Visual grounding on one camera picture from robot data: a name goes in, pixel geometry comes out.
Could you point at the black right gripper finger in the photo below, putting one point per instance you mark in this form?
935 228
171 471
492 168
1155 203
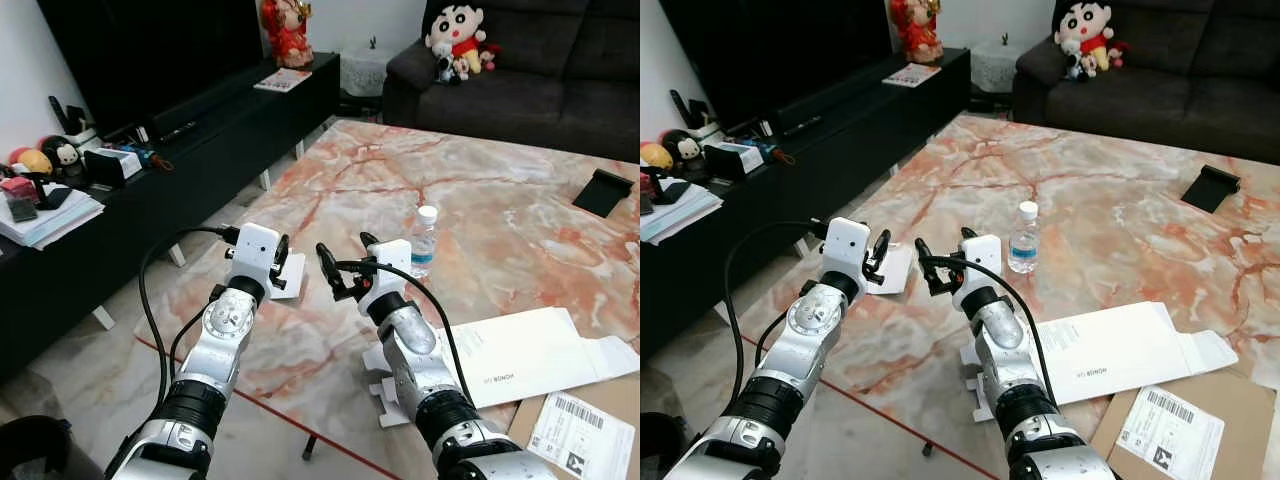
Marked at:
369 240
328 265
925 260
969 236

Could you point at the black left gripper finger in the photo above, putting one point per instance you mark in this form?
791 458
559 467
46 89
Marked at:
284 250
882 248

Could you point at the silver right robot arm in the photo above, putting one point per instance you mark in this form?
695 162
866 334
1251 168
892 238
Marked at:
420 365
1005 350

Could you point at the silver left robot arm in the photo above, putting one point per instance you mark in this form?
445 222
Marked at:
222 335
805 325

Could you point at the black rubbish bin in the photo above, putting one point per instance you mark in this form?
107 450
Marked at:
652 445
35 450

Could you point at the small white paper piece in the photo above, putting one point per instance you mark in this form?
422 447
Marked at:
900 270
294 275

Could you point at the clear plastic water bottle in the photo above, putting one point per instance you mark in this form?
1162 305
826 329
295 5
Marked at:
1024 240
424 245

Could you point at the black television console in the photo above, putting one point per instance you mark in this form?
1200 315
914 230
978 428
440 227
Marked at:
860 150
200 180

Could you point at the colourful printed booklet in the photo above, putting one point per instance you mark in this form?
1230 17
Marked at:
283 80
912 75

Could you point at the white lace covered side table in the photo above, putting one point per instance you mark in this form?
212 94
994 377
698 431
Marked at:
364 70
994 66

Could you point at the small white black box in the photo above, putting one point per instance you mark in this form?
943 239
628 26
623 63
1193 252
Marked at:
735 158
112 165

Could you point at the flattened white carton box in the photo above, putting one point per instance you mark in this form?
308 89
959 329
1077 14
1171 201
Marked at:
530 350
1130 345

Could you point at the stack of white papers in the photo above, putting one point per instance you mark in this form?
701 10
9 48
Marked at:
680 208
50 215

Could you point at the red festive doll figurine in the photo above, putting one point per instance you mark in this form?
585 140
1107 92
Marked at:
917 32
288 35

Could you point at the small black white plush toy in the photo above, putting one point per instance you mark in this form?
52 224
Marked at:
686 148
63 155

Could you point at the cartoon boy plush doll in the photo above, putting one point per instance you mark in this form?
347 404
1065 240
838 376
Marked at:
458 35
1086 32

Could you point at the black flat television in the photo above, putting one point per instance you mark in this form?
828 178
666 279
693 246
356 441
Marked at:
770 50
150 50

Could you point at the small yellow plush toy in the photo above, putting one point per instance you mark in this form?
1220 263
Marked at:
654 155
32 160

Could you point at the black remote control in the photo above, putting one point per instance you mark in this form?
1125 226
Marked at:
58 115
681 108

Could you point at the dark grey sofa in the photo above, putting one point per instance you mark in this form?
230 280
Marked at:
560 70
1190 70

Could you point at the white barcode shipping label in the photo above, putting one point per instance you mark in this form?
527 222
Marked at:
1170 435
580 435

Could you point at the brown cardboard parcel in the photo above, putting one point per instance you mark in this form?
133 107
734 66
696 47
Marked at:
615 395
1250 410

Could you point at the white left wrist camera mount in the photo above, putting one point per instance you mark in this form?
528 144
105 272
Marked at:
846 245
254 250

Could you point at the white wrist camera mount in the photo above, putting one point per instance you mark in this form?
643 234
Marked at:
846 245
982 262
390 265
254 250

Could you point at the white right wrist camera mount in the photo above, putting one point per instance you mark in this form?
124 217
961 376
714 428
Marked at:
390 265
982 262

